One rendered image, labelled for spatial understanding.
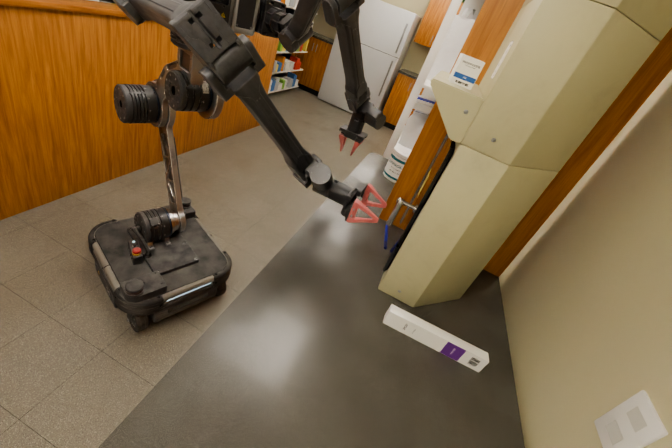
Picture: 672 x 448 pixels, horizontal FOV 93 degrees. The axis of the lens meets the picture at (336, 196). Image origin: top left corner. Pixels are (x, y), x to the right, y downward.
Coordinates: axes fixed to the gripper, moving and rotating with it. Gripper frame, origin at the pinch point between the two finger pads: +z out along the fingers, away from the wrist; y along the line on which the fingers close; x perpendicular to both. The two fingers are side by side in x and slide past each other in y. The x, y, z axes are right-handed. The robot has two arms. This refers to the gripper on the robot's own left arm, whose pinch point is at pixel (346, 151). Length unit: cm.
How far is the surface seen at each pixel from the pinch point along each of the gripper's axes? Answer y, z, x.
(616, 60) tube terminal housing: 51, -55, -39
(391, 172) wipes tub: 18.7, 11.7, 28.8
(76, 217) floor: -142, 109, -11
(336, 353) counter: 29, 16, -71
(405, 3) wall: -100, -83, 510
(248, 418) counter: 19, 16, -91
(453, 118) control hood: 29, -35, -46
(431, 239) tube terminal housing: 38, -6, -46
